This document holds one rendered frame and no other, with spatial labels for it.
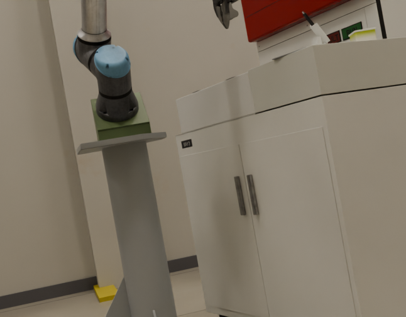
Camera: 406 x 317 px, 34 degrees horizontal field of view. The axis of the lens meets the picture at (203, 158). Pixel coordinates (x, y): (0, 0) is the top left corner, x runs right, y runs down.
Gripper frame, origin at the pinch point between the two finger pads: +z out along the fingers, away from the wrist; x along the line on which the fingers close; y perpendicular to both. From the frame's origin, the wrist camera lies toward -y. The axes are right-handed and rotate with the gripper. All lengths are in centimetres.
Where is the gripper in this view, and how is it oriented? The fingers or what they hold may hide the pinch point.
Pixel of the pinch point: (224, 25)
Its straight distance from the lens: 238.4
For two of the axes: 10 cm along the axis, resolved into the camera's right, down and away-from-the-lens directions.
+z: 1.8, 9.8, -0.1
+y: 8.6, -1.5, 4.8
